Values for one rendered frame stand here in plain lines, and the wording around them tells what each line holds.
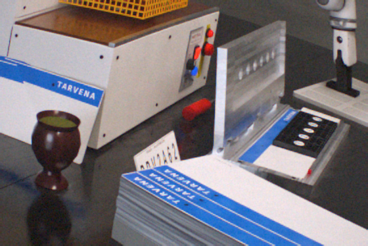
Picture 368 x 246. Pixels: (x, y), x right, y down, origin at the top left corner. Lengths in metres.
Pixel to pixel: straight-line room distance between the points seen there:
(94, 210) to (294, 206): 0.31
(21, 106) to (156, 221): 0.46
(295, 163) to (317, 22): 2.50
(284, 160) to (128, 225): 0.48
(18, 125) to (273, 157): 0.48
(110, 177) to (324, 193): 0.39
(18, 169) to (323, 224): 0.52
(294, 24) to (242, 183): 2.90
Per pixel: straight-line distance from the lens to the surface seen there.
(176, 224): 1.05
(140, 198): 1.08
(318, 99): 2.02
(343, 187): 1.51
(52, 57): 1.43
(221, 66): 1.42
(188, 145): 1.55
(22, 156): 1.36
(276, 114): 1.76
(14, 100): 1.45
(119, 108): 1.47
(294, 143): 1.58
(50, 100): 1.41
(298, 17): 4.00
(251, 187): 1.14
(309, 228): 1.05
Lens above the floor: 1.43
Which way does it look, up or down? 19 degrees down
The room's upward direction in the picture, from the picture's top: 11 degrees clockwise
